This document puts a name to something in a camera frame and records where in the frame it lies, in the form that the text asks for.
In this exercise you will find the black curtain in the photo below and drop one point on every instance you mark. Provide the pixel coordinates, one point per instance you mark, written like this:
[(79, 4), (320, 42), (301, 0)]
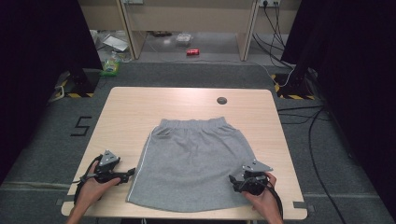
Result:
[(358, 77), (34, 62)]

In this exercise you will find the grey shorts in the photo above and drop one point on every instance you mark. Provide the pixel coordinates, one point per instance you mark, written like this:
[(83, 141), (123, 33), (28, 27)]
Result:
[(193, 165)]

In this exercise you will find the person's right hand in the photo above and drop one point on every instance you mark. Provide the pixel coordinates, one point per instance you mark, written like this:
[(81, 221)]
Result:
[(264, 200)]

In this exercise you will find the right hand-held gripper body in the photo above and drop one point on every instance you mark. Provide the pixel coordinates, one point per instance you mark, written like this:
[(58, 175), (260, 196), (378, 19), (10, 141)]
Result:
[(253, 182)]

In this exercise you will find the dark round table grommet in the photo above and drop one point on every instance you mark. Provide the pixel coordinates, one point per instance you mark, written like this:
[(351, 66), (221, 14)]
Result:
[(221, 100)]

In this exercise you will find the red can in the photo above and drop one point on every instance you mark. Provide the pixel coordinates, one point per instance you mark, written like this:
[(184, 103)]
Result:
[(192, 51)]

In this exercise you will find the grey tape strip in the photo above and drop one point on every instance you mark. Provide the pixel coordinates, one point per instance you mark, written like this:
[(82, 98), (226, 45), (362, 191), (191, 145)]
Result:
[(303, 206), (67, 199)]

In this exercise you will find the black stand base hazard tape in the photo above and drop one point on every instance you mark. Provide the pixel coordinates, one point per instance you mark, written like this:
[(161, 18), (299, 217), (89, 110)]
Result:
[(81, 83), (292, 88)]

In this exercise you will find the white device on floor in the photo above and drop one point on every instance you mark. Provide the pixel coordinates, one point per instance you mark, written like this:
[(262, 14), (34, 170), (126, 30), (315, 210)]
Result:
[(115, 42)]

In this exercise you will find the white wall socket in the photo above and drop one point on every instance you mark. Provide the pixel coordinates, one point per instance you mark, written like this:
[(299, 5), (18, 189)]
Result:
[(269, 2)]

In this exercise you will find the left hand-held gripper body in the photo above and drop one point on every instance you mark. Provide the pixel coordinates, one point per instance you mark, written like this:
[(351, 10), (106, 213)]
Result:
[(106, 172)]

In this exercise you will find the green and yellow packet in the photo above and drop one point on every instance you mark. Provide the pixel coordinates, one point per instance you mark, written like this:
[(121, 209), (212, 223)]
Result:
[(110, 66)]

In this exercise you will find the person's left hand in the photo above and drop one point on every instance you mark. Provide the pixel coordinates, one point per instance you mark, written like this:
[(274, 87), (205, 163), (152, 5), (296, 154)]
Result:
[(93, 191)]

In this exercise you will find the clear plastic container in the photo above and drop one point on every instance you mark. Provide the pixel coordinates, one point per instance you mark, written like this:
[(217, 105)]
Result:
[(183, 38)]

